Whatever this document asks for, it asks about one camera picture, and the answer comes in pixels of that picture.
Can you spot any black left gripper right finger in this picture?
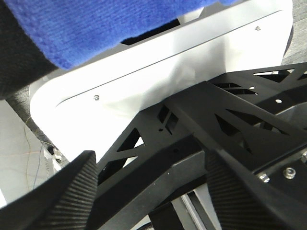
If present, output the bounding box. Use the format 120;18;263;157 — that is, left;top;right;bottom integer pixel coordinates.
167;98;307;230

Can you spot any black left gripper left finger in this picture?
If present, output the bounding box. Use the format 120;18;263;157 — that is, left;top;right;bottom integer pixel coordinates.
0;150;98;230

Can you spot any blue microfibre towel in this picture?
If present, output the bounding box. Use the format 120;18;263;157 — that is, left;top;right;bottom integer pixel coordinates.
4;0;233;70

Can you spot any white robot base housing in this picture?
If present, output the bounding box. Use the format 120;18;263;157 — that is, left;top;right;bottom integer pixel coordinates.
30;0;293;161

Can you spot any black fabric table mat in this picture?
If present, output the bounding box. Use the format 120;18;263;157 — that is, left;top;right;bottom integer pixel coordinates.
0;0;60;100

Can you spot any black perforated metal frame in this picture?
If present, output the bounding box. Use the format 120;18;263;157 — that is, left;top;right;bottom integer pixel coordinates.
86;63;307;230

